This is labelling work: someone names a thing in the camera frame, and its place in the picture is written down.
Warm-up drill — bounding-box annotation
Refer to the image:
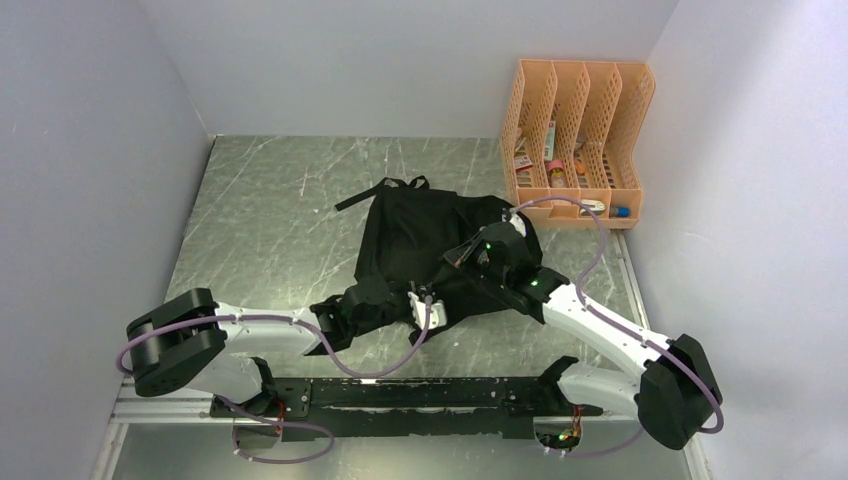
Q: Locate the black student backpack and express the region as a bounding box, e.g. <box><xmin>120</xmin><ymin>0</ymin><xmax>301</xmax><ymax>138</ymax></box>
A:
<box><xmin>335</xmin><ymin>176</ymin><xmax>512</xmax><ymax>330</ymax></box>

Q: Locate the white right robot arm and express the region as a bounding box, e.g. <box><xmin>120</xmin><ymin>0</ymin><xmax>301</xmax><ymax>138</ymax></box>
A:
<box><xmin>443</xmin><ymin>222</ymin><xmax>724</xmax><ymax>450</ymax></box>

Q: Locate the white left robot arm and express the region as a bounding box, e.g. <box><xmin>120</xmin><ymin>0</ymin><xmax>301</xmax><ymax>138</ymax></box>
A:
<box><xmin>115</xmin><ymin>278</ymin><xmax>439</xmax><ymax>416</ymax></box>

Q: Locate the white red staples box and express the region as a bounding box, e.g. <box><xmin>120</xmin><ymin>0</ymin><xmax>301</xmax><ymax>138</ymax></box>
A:
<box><xmin>513</xmin><ymin>154</ymin><xmax>533</xmax><ymax>173</ymax></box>

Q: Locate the pink bottle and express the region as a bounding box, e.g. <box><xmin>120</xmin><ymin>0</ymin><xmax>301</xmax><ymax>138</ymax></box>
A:
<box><xmin>546</xmin><ymin>158</ymin><xmax>567</xmax><ymax>188</ymax></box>

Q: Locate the white stapler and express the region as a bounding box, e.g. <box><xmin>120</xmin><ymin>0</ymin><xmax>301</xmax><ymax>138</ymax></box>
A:
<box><xmin>579</xmin><ymin>199</ymin><xmax>607</xmax><ymax>217</ymax></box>

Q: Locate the tall white green box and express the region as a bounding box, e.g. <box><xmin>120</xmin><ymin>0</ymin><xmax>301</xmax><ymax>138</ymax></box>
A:
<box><xmin>543</xmin><ymin>119</ymin><xmax>556</xmax><ymax>162</ymax></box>

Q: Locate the grey blue sharpener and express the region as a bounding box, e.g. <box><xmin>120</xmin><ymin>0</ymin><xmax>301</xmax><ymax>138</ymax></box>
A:
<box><xmin>609</xmin><ymin>206</ymin><xmax>631</xmax><ymax>218</ymax></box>

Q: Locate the orange plastic desk organizer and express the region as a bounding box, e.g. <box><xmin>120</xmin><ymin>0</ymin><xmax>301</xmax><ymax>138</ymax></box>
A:
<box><xmin>500</xmin><ymin>59</ymin><xmax>656</xmax><ymax>230</ymax></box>

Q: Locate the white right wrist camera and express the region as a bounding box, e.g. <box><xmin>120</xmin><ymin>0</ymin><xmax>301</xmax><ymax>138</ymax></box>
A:
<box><xmin>504</xmin><ymin>210</ymin><xmax>528</xmax><ymax>237</ymax></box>

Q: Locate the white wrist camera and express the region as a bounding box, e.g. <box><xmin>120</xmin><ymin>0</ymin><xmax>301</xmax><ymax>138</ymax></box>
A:
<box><xmin>407</xmin><ymin>291</ymin><xmax>447</xmax><ymax>330</ymax></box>
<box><xmin>504</xmin><ymin>210</ymin><xmax>528</xmax><ymax>237</ymax></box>

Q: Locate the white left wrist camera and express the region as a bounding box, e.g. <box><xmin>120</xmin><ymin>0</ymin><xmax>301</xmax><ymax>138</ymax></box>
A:
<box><xmin>407</xmin><ymin>291</ymin><xmax>447</xmax><ymax>330</ymax></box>

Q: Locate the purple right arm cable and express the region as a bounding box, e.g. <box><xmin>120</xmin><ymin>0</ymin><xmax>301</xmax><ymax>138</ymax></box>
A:
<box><xmin>508</xmin><ymin>196</ymin><xmax>726</xmax><ymax>460</ymax></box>

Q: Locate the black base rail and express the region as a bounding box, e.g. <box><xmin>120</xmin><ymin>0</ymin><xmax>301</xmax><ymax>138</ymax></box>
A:
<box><xmin>242</xmin><ymin>376</ymin><xmax>602</xmax><ymax>442</ymax></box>

